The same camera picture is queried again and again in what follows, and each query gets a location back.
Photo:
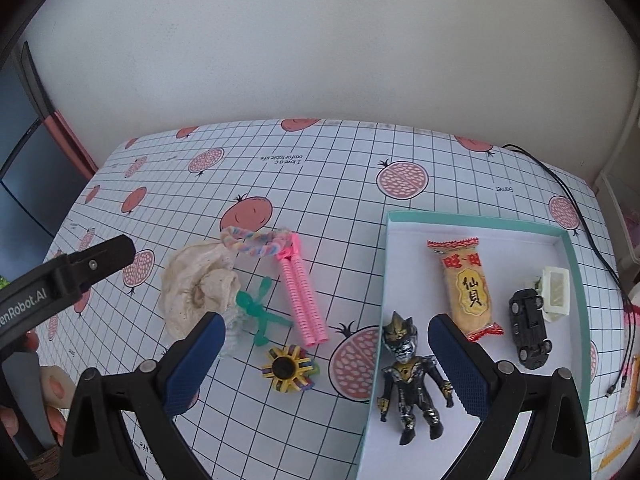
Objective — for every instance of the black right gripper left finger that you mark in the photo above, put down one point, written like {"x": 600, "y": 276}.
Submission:
{"x": 97, "y": 444}

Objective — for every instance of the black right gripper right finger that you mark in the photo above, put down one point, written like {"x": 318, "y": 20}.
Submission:
{"x": 555, "y": 443}

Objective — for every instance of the black toy car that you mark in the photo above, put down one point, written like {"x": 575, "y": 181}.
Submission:
{"x": 528, "y": 329}

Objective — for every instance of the black gold action figure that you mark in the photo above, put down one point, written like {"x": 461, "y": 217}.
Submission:
{"x": 406, "y": 377}

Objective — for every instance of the cream lace scrunchie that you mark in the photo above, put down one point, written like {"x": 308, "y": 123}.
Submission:
{"x": 200, "y": 279}

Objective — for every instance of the yellow striped gear toy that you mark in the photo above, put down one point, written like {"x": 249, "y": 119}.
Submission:
{"x": 290, "y": 369}

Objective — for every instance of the left hand with fingertips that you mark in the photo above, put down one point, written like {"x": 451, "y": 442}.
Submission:
{"x": 54, "y": 395}

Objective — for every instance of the white plastic hook holder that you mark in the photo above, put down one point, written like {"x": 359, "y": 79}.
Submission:
{"x": 554, "y": 288}

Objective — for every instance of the teal shallow box tray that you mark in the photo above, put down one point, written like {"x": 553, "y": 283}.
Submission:
{"x": 513, "y": 254}

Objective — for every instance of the orange rice cracker packet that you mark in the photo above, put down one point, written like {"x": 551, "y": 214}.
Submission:
{"x": 467, "y": 287}

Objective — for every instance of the green translucent toy figure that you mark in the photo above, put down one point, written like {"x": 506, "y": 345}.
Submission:
{"x": 255, "y": 308}

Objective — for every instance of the pomegranate grid tablecloth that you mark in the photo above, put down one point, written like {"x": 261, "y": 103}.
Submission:
{"x": 334, "y": 183}

